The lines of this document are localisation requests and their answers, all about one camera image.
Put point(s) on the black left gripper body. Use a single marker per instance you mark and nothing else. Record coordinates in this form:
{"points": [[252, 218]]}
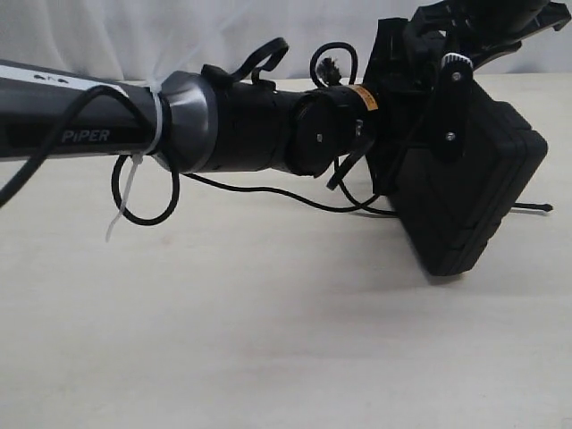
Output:
{"points": [[403, 71]]}

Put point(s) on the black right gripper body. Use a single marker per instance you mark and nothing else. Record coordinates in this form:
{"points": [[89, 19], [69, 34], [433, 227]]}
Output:
{"points": [[482, 31]]}

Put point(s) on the black plastic carrying case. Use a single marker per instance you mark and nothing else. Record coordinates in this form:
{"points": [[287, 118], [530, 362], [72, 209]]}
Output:
{"points": [[450, 227]]}

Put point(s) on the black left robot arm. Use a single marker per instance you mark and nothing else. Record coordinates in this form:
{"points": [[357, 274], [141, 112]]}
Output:
{"points": [[212, 121]]}

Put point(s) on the white backdrop curtain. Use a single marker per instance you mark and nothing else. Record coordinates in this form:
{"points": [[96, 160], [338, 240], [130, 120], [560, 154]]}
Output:
{"points": [[138, 40]]}

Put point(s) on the white zip tie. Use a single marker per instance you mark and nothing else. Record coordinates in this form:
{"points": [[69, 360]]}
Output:
{"points": [[134, 170]]}

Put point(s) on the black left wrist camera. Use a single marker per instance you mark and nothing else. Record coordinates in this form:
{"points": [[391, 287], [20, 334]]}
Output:
{"points": [[451, 97]]}

